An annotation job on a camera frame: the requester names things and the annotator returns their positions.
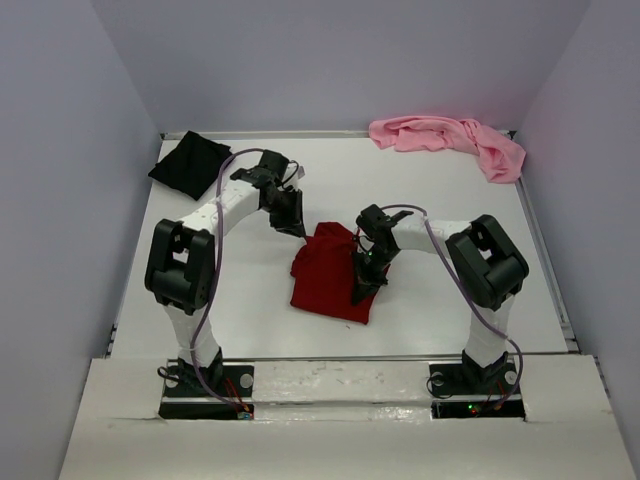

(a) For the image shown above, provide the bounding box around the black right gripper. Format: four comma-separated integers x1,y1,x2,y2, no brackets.
351,244,398,304

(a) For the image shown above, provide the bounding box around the red t shirt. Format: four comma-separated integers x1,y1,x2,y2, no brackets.
290,222,375,325

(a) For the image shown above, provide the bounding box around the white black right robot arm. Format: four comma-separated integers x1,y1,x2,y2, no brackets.
351,204,529,401

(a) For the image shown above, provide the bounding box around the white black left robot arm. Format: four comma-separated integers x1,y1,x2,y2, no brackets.
144,149,306,399

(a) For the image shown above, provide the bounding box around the black folded t shirt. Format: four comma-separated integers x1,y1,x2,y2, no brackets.
148,131,231,201

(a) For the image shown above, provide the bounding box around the pink t shirt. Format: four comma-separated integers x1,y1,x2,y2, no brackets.
368,116,526,184

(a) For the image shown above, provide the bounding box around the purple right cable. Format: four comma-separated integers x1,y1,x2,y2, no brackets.
379,202,524,409

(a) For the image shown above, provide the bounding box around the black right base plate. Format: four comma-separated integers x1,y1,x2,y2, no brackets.
426,361,526,420

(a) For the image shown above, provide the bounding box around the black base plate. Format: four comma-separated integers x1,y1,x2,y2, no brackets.
426,361,526,420
157,361,255,421

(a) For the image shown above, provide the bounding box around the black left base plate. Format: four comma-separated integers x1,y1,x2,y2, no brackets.
157,361,255,421

